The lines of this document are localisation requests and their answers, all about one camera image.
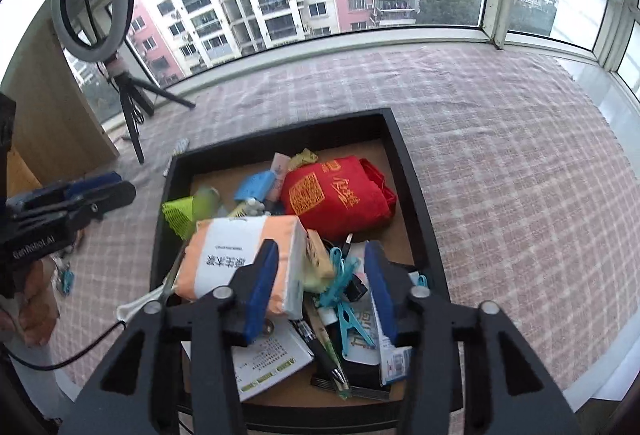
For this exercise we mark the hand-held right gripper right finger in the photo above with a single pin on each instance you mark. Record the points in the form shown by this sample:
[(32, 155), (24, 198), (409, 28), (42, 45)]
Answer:
[(380, 295)]

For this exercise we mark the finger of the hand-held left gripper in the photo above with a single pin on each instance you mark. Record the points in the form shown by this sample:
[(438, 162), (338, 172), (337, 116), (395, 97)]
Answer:
[(105, 202), (95, 180)]

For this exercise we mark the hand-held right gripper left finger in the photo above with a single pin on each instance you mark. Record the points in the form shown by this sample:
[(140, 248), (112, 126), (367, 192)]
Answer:
[(260, 295)]

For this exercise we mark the black tray container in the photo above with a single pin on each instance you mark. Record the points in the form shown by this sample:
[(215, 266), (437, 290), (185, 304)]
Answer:
[(407, 175)]

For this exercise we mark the person's left hand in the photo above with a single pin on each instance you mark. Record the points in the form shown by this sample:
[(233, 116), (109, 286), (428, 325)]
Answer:
[(35, 310)]

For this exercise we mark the teal clothespin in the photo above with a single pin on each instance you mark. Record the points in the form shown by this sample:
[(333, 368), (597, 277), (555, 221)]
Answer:
[(65, 280), (352, 325), (332, 277)]

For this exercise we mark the white blue printed packet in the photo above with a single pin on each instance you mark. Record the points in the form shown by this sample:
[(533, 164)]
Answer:
[(360, 340)]

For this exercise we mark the orange white tissue pack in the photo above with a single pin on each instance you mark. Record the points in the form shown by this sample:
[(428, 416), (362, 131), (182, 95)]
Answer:
[(225, 255)]

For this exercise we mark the white leaflet green print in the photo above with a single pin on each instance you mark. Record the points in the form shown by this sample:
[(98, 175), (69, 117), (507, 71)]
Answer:
[(270, 360)]

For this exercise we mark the beige printed box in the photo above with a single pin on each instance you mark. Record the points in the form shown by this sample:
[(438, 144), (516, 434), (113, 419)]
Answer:
[(320, 252)]

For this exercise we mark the black tripod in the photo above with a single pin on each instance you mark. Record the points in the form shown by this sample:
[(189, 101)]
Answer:
[(127, 110)]

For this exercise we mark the wooden cabinet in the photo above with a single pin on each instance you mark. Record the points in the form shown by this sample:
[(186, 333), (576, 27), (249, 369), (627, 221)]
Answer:
[(50, 115)]

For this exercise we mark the black pen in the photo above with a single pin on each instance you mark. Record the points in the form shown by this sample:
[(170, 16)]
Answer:
[(320, 355)]

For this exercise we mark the black comb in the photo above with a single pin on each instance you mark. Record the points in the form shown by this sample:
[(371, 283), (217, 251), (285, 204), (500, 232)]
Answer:
[(360, 392)]

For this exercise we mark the green translucent bottle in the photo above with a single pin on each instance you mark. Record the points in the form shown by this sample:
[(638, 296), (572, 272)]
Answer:
[(207, 202)]

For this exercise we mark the red cloth bag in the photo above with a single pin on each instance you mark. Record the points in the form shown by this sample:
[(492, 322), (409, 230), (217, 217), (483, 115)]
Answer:
[(330, 200)]

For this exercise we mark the white plastic utensil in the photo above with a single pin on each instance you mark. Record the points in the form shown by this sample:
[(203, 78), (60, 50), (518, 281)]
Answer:
[(137, 305)]

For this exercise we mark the blue plastic holder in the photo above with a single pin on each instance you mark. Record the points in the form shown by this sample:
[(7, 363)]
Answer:
[(252, 187)]

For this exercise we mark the pink tube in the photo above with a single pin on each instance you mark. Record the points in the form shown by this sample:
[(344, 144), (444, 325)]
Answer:
[(280, 167)]

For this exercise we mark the yellow crumpled wrapper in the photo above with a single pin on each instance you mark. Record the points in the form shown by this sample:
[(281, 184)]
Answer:
[(302, 159)]

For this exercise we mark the pink checked blanket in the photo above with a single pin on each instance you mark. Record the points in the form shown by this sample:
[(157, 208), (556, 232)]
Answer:
[(500, 190)]

